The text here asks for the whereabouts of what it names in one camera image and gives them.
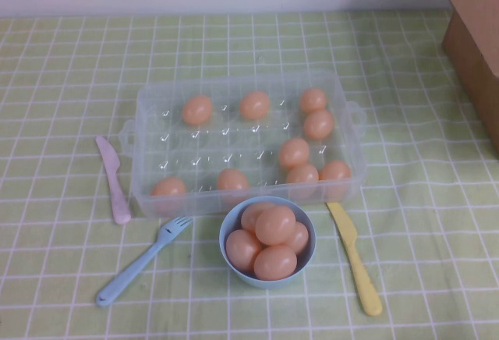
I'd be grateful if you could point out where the orange plastic egg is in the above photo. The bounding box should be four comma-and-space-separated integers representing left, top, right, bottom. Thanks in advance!
253, 244, 299, 281
182, 94, 214, 126
303, 109, 335, 141
225, 229, 263, 273
278, 137, 311, 169
240, 200, 278, 232
216, 168, 250, 200
254, 204, 297, 246
239, 90, 271, 120
150, 177, 188, 211
282, 221, 310, 255
299, 87, 328, 114
319, 160, 352, 197
285, 163, 320, 200

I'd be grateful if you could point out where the clear plastic egg box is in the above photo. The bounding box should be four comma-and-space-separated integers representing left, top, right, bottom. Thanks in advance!
118, 69, 370, 220

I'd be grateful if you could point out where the brown cardboard box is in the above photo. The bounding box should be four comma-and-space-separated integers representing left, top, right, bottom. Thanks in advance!
430, 0, 499, 152

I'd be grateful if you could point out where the light blue bowl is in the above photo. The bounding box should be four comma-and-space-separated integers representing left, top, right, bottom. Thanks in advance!
218, 195, 317, 289

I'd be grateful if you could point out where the pink plastic knife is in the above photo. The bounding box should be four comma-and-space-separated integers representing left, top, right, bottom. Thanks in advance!
95, 135, 133, 225

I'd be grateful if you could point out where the yellow plastic knife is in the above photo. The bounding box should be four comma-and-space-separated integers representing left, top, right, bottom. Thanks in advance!
325, 201, 384, 317

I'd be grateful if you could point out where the light blue plastic fork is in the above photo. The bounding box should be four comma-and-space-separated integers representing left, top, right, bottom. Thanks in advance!
95, 215, 194, 309

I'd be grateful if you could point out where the green checkered tablecloth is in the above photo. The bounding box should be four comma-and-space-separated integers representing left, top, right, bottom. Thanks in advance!
0, 8, 499, 340

